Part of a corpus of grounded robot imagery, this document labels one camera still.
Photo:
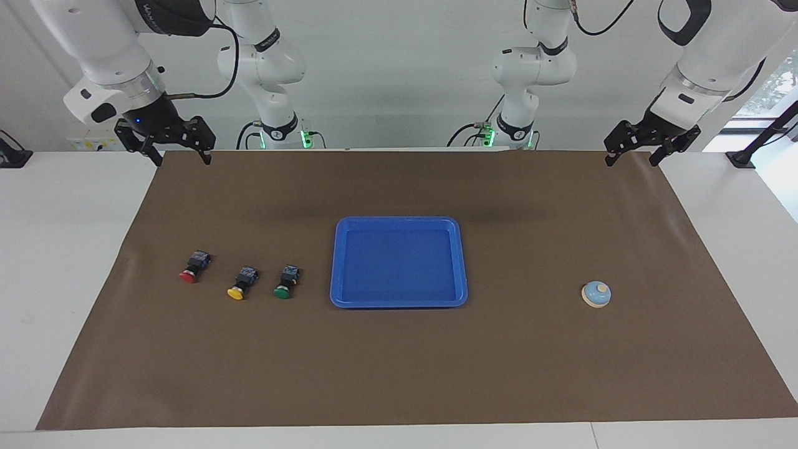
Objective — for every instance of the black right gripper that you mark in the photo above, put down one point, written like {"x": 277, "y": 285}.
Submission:
{"x": 156, "y": 121}

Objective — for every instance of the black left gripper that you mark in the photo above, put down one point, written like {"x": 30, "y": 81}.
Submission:
{"x": 654, "y": 131}

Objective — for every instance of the red push button switch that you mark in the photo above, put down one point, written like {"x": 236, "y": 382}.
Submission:
{"x": 193, "y": 268}

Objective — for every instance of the yellow push button switch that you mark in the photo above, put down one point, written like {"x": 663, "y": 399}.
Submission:
{"x": 242, "y": 284}

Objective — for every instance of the light blue desk bell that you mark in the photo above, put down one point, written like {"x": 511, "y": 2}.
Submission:
{"x": 596, "y": 295}

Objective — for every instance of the green push button switch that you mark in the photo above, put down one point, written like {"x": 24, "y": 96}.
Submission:
{"x": 287, "y": 282}

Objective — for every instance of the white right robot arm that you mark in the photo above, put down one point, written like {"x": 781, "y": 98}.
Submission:
{"x": 106, "y": 43}

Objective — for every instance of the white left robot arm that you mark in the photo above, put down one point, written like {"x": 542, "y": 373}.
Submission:
{"x": 530, "y": 68}

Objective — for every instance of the blue plastic tray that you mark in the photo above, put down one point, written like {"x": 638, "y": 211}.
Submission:
{"x": 399, "y": 268}

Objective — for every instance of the black clamp stand with rod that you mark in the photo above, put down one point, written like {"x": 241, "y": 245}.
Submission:
{"x": 764, "y": 137}

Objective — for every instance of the window with green foliage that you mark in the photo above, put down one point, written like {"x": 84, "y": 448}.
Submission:
{"x": 770, "y": 87}

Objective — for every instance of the brown table mat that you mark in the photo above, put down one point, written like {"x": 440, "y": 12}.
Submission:
{"x": 399, "y": 362}

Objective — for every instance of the white wall power box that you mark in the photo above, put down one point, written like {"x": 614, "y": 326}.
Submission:
{"x": 93, "y": 142}

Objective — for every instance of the black clamp mount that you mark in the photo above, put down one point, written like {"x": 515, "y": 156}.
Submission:
{"x": 11, "y": 156}

